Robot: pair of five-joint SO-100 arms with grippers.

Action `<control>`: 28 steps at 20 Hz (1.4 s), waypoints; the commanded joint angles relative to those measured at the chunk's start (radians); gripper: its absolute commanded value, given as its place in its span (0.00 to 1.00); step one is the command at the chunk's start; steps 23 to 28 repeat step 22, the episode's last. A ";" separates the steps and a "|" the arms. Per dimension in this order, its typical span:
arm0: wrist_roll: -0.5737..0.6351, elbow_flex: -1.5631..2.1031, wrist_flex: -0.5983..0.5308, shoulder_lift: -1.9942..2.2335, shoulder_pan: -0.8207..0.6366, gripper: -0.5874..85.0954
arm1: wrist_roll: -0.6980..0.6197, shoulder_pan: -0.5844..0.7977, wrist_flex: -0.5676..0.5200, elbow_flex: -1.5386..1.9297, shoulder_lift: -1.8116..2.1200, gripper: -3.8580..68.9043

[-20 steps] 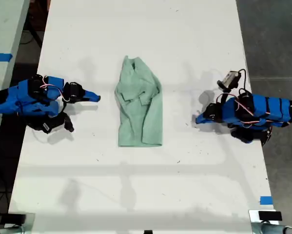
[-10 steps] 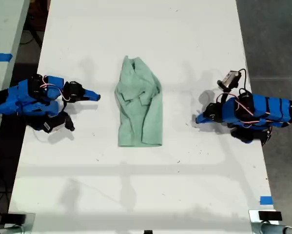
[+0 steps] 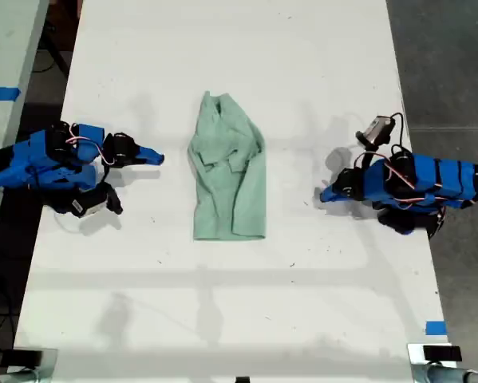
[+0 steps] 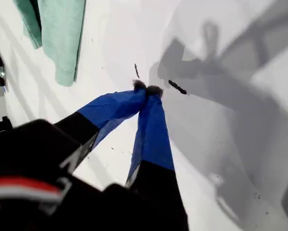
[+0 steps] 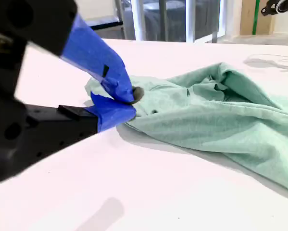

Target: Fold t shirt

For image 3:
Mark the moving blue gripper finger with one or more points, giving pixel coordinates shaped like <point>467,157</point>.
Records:
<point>148,160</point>
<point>333,198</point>

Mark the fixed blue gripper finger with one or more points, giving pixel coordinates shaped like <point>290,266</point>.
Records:
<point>151,153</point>
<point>333,190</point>

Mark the pale green T-shirt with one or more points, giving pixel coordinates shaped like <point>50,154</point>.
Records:
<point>230,191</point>

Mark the blue and black robot arm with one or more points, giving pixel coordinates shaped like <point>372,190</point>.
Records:
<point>43,165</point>
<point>434,179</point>

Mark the long blue tape strip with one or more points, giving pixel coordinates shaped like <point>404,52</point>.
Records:
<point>1,93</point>

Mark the white side table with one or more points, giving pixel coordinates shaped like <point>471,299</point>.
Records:
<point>3,48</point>

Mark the short blue tape strip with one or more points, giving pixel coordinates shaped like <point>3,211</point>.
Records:
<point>436,328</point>

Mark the small black box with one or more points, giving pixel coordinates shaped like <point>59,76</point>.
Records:
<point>442,353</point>
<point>242,380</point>
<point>21,357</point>

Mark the grey metal pipe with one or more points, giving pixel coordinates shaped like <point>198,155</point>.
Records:
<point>450,375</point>

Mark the black camera stalk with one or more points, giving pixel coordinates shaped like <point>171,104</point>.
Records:
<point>368,155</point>
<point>114,198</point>

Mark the silver and black camera box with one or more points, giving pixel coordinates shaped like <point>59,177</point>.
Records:
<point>376,128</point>

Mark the black camera box white label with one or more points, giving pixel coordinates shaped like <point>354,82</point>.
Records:
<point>88,202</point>

